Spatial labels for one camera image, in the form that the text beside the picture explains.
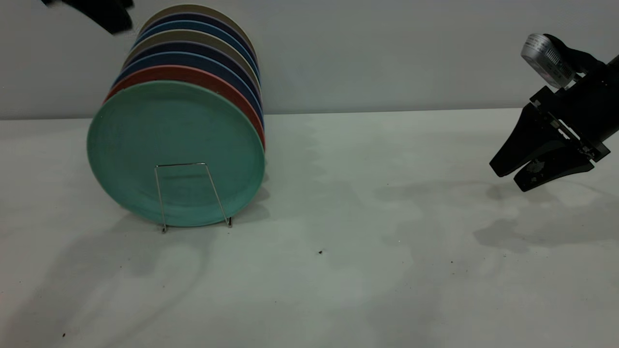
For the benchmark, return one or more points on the stack of blue beige plates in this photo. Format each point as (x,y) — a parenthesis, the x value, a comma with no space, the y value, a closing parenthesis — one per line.
(198,24)
(193,59)

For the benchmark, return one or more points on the pink plastic plate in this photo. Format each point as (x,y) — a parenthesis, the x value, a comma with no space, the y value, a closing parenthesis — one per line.
(193,72)

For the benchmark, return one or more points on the dark purple plastic plate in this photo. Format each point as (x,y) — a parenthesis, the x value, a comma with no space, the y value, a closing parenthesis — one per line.
(198,17)
(193,47)

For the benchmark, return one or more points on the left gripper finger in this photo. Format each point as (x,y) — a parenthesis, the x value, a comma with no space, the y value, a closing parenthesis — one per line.
(104,12)

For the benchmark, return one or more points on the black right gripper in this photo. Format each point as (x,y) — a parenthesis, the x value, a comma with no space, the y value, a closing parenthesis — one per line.
(590,106)

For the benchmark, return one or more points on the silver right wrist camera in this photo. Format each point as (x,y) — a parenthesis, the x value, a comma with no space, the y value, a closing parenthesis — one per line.
(544,55)

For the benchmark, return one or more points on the green plastic plate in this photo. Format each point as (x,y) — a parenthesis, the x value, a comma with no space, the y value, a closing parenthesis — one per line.
(174,150)

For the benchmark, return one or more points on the beige plastic plate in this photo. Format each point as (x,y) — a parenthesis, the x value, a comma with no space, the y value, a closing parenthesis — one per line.
(193,35)
(198,8)

